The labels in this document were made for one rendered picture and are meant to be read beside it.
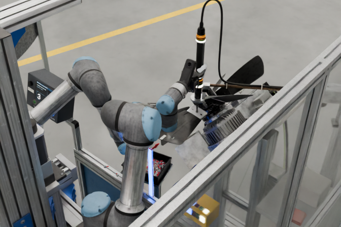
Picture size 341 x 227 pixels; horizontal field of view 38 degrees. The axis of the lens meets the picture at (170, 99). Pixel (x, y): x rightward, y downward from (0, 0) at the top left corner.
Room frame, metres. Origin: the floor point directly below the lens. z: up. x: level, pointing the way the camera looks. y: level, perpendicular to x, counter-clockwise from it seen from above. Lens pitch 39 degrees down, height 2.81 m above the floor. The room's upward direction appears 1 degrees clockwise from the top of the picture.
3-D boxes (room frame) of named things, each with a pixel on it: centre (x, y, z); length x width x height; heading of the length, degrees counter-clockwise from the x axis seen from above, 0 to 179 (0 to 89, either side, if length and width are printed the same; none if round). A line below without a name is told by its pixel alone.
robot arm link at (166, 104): (1.66, 0.01, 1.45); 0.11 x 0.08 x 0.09; 150
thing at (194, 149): (1.85, -0.12, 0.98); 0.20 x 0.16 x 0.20; 50
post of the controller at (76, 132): (1.97, 0.50, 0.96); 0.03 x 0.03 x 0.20; 50
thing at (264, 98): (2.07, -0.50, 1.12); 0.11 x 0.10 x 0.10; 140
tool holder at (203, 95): (1.90, -0.14, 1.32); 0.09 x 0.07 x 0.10; 85
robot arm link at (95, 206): (1.27, 0.28, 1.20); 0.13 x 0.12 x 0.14; 70
